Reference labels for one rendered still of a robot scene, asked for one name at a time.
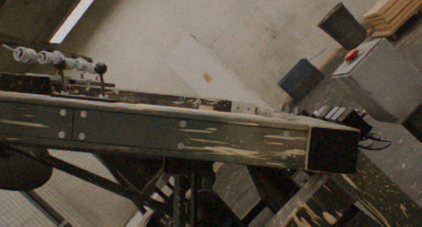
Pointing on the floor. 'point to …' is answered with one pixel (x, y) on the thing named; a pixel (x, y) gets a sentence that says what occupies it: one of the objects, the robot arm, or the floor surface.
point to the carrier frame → (313, 198)
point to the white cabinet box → (208, 72)
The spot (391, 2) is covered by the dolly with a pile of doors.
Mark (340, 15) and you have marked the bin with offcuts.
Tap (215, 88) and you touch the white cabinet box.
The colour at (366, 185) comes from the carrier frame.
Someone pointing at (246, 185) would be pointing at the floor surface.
